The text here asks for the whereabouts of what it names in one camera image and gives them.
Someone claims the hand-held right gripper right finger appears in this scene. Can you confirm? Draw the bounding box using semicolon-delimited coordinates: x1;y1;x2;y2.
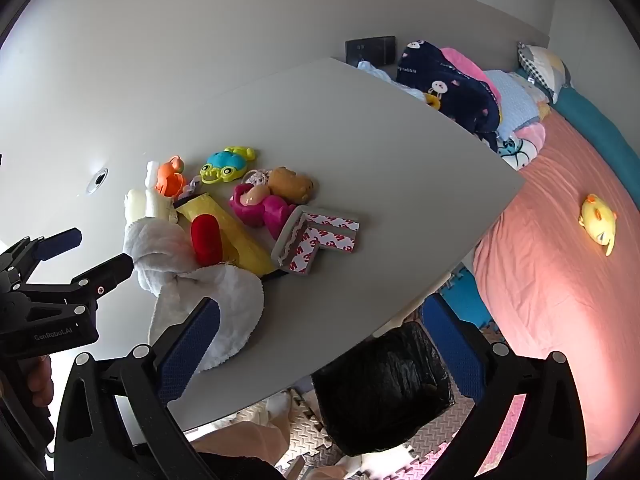
420;292;588;480

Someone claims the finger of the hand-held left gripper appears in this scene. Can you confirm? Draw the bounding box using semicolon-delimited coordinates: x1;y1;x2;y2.
15;252;136;316
0;227;83;281

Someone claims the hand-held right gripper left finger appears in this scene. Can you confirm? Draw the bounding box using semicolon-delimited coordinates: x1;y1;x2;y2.
52;296;223;480

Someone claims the white towel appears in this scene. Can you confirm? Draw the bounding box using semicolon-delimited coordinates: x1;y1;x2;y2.
122;217;266;373

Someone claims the white plastic bottle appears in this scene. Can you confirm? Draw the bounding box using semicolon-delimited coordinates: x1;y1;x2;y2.
124;160;178;226

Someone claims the black trash bin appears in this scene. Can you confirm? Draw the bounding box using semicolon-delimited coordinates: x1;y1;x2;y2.
310;321;457;458

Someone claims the red cylinder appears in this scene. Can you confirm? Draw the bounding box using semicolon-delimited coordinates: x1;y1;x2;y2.
191;214;223;267

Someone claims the yellow packet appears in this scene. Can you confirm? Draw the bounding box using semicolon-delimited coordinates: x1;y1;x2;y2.
172;192;288;281

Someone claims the orange plastic toy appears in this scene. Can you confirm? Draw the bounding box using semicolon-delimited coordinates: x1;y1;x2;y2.
156;156;187;198

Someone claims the pink cartoon figure toy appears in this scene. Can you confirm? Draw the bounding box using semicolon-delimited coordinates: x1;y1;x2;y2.
229;182;301;241

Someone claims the grey foam corner guard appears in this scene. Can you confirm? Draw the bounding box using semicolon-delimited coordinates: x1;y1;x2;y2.
270;203;361;277

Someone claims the person's left hand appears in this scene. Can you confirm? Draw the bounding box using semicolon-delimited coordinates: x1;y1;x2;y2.
25;352;55;411

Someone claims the person's beige trouser leg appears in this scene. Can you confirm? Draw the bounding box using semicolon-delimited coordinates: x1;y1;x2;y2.
190;390;296;480

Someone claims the pink bed sheet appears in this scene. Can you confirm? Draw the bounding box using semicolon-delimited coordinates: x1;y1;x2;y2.
470;107;640;466

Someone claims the foam puzzle floor mat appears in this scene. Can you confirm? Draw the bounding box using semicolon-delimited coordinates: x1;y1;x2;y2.
185;265;526;480

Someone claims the blue and yellow frog toy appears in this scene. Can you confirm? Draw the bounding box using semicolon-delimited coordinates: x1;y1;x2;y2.
200;146;260;184

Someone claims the brown bear plush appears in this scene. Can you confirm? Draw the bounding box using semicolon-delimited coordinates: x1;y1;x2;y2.
267;166;318;203

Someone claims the yellow duck toy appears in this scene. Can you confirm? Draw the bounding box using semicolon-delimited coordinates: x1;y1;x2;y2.
579;193;618;257

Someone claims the white cartoon blanket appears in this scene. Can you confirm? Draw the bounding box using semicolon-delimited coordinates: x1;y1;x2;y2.
495;122;547;171

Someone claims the light blue blanket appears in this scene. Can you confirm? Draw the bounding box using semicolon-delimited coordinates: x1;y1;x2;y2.
482;69;543;141

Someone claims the navy printed blanket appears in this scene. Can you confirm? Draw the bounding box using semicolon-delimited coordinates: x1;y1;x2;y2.
395;40;503;153

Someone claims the teal bed cover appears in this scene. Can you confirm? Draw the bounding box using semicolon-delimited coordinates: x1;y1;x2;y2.
515;67;640;201

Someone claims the pink blanket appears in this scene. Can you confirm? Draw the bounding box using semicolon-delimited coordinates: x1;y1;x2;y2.
440;47;501;103

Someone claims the pale blue cloth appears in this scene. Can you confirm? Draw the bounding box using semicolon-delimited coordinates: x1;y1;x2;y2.
356;60;426;101

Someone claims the checkered pillow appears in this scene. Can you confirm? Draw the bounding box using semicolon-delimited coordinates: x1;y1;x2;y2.
516;42;572;105

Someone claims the desk cable grommet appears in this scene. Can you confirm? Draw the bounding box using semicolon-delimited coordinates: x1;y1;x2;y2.
85;168;110;195

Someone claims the white and purple hair tie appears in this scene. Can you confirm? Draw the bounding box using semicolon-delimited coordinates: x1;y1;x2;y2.
241;169;271;191

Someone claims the black wall outlet panel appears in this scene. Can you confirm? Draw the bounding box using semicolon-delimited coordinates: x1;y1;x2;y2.
345;35;397;67

